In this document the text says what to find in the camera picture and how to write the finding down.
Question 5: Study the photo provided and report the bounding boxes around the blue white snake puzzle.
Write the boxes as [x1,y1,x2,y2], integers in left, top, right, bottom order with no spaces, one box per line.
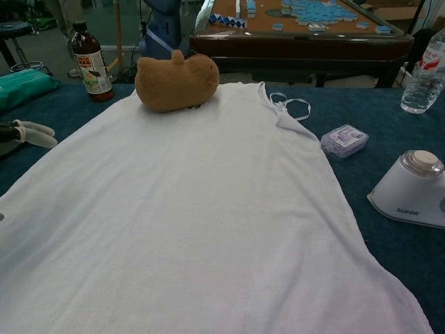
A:
[208,13,247,29]

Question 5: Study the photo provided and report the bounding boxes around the person leg grey trousers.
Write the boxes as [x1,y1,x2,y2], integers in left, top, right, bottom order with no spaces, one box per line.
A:
[51,0,86,78]

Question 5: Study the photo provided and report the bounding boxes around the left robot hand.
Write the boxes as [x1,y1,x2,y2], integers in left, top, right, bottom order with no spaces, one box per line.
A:
[0,118,58,222]

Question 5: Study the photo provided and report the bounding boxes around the green wet wipes pack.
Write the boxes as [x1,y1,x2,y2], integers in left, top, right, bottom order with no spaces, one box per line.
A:
[0,67,62,114]

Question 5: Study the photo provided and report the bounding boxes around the black round stool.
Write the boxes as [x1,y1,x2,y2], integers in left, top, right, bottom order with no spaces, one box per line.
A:
[0,22,54,77]

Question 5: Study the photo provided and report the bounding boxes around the white handheld steam iron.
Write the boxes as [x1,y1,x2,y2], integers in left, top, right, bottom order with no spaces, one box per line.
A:
[366,150,445,229]

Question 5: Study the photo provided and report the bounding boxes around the clear plastic water bottle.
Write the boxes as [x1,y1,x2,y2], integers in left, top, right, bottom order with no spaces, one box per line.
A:
[400,27,445,115]

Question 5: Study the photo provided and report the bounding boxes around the blue grey fabric bag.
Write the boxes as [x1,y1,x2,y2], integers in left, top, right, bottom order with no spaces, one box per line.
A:
[138,0,195,63]

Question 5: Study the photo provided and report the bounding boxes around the brown plush toy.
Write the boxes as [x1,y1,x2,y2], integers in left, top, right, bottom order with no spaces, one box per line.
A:
[134,49,220,113]

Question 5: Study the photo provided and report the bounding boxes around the clear box purple contents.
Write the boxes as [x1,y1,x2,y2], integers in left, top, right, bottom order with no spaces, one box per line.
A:
[319,123,370,161]

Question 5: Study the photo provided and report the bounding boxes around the dark blue table cover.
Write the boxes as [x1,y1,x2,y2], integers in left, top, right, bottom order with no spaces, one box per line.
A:
[0,82,445,334]

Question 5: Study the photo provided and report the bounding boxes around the light wooden pole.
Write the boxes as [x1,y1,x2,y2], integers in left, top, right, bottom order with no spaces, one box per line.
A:
[113,0,124,72]

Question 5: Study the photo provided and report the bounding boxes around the dark wooden mahjong table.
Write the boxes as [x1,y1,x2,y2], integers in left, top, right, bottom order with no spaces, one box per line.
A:
[189,0,415,88]

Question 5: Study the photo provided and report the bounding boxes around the white sleeveless cotton top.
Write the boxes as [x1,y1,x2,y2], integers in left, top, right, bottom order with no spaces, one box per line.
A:
[0,81,435,334]

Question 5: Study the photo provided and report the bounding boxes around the green bag on floor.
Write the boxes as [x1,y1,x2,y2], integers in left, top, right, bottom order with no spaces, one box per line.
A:
[34,15,59,31]

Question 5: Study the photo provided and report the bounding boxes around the dark sauce bottle black cap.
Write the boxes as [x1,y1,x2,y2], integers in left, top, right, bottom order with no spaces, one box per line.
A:
[71,21,115,104]

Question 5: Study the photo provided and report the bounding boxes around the blue mahjong tile pile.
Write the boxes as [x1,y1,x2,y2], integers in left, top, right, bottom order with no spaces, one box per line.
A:
[280,0,353,26]

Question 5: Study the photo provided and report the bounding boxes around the brown cardboard box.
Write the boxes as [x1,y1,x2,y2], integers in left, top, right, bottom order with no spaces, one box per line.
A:
[361,0,432,18]

